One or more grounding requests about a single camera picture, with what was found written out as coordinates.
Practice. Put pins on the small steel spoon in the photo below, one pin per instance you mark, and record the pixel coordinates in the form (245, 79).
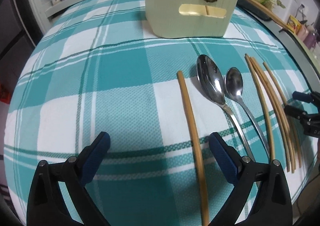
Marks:
(234, 87)

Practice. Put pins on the dark refrigerator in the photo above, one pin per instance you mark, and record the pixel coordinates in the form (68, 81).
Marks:
(20, 32)

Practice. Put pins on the yellow snack packet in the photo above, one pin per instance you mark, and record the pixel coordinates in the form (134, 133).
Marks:
(294, 24)

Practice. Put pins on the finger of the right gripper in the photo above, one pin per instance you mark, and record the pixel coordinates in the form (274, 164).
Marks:
(304, 97)
(296, 113)

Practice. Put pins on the pink purple cups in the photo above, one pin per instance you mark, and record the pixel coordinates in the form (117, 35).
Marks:
(308, 35)

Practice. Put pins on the wooden cutting board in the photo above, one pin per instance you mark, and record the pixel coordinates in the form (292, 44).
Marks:
(262, 12)

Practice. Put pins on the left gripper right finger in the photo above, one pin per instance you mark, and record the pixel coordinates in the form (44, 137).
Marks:
(218, 147)

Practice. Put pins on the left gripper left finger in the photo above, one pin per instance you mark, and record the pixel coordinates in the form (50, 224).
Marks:
(91, 157)

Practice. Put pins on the teal plaid tablecloth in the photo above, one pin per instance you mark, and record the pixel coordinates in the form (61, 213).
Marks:
(101, 68)

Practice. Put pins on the cream utensil basket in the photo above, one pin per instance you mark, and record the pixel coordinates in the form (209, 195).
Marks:
(187, 18)

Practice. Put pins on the large steel spoon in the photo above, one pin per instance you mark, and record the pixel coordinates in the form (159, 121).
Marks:
(212, 84)

